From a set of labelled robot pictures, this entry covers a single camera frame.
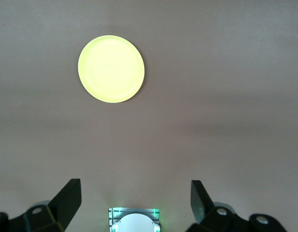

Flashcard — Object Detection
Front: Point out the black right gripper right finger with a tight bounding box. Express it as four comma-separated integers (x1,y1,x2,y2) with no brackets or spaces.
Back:
185,180,291,232

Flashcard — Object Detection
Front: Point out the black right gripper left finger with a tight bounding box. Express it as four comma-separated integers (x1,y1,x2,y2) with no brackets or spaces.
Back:
0,178,82,232

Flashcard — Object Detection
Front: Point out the yellow round plate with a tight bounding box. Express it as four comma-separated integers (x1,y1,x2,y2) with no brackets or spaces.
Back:
77,35,145,104

